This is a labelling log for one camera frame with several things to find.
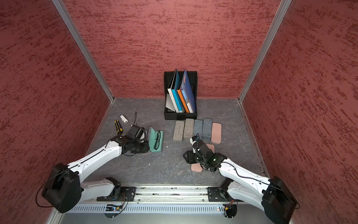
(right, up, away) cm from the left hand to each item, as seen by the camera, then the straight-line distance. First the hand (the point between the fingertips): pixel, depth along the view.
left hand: (147, 151), depth 84 cm
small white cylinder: (-23, +19, +19) cm, 36 cm away
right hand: (+25, -3, -3) cm, 25 cm away
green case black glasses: (+3, +5, +10) cm, 11 cm away
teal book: (+18, +37, +4) cm, 41 cm away
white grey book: (+14, +30, +11) cm, 35 cm away
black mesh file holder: (+14, +22, +20) cm, 32 cm away
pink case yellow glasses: (+30, -9, -3) cm, 32 cm away
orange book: (+23, +32, +8) cm, 40 cm away
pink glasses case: (+46, +9, +14) cm, 49 cm away
